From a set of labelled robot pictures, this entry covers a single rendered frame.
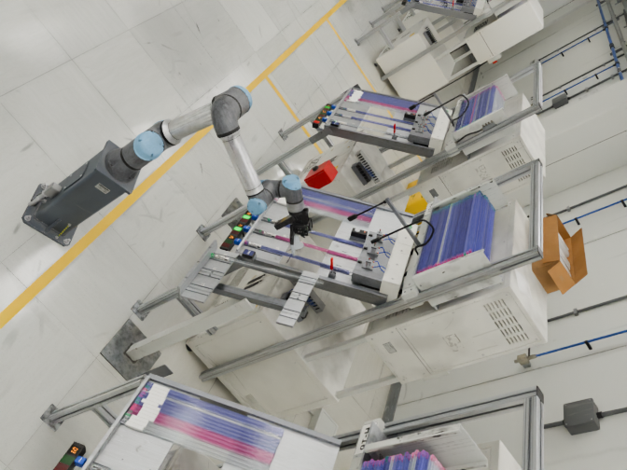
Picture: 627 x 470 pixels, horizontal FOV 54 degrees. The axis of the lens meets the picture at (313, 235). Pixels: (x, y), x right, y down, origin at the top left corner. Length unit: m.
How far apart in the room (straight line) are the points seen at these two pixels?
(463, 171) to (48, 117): 2.39
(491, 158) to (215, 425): 2.43
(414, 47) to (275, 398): 4.72
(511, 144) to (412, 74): 3.51
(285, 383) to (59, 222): 1.36
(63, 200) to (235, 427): 1.36
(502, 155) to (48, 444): 2.83
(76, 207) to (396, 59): 4.90
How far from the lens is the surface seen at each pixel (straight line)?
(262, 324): 3.00
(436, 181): 3.97
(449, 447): 1.89
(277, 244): 2.86
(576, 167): 5.82
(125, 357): 3.14
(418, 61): 7.13
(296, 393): 3.27
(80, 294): 3.12
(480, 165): 3.89
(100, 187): 2.81
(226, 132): 2.40
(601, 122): 5.66
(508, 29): 6.96
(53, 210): 3.03
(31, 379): 2.89
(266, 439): 2.13
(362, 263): 2.73
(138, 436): 2.15
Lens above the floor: 2.50
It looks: 32 degrees down
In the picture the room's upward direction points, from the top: 64 degrees clockwise
